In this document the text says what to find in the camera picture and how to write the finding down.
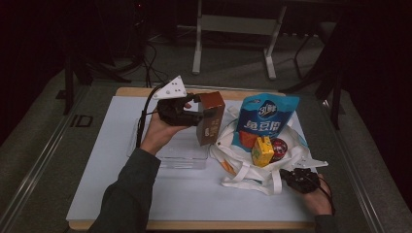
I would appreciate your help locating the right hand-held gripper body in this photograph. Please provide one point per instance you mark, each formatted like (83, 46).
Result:
(306, 181)

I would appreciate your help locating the clear plastic tray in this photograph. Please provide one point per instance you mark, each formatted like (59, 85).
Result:
(184, 155)

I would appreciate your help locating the brown carton box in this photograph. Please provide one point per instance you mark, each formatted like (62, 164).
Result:
(212, 119)

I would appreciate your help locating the person's right hand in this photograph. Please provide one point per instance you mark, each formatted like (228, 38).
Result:
(317, 202)

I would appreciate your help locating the person's left hand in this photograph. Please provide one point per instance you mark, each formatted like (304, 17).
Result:
(158, 132)

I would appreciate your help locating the black stand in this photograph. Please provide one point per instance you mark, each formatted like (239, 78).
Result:
(336, 103)
(68, 87)

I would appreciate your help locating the white table mat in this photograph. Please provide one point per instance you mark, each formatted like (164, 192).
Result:
(97, 181)

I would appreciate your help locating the metal floor rail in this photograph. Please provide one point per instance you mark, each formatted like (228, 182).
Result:
(39, 168)
(356, 174)

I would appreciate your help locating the blue snack pouch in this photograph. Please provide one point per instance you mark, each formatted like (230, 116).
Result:
(268, 119)

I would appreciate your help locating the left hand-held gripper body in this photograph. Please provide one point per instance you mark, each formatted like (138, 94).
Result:
(173, 111)

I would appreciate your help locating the white metal stand frame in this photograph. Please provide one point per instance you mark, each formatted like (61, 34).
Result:
(236, 24)

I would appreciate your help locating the yellow drink carton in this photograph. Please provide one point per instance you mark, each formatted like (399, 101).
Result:
(261, 152)

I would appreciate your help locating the red round candy tin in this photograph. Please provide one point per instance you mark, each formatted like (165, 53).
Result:
(279, 149)

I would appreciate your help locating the white tote bag coloured blotches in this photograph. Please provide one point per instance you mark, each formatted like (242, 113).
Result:
(249, 174)

